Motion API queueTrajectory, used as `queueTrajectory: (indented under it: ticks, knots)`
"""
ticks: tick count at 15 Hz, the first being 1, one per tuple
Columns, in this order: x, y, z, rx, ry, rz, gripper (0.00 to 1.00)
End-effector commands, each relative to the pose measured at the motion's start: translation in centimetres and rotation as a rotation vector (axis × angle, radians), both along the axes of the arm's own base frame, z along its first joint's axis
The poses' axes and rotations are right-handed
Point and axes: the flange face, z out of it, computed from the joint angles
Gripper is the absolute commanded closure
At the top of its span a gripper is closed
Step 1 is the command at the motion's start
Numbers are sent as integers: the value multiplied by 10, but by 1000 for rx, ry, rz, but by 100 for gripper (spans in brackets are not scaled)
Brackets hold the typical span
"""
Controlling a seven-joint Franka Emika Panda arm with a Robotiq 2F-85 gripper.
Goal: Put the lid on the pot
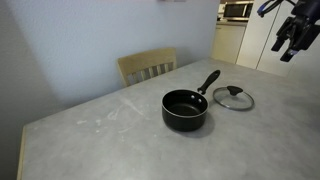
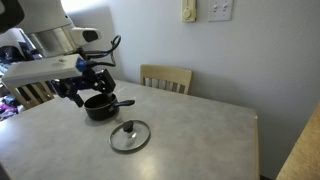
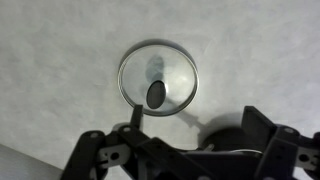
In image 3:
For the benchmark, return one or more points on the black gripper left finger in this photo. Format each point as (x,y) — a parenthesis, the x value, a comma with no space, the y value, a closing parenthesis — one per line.
(133,150)

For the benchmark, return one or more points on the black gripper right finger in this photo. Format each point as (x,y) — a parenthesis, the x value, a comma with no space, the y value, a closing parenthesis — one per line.
(283,150)

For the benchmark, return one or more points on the glass lid with black knob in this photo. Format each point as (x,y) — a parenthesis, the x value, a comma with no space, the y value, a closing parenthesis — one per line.
(176,66)

